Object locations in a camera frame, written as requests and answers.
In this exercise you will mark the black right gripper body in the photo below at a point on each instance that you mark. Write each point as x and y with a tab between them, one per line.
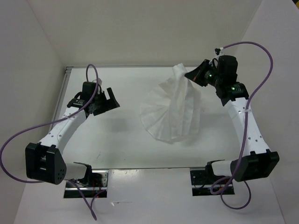
210	76

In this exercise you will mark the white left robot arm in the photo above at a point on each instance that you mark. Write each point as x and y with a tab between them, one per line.
44	161

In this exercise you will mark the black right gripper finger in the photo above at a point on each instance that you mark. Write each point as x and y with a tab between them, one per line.
199	81
199	71

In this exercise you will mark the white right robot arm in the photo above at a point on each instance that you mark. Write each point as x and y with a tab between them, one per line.
257	160

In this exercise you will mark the white pleated skirt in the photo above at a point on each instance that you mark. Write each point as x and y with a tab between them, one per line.
171	110

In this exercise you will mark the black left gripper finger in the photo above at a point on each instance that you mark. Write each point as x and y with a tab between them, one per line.
100	110
111	102

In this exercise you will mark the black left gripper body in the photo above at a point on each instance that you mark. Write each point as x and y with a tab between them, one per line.
99	100

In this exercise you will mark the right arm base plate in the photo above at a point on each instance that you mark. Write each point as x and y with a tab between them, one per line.
201	183

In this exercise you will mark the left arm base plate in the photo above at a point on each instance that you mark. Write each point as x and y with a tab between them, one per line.
96	187

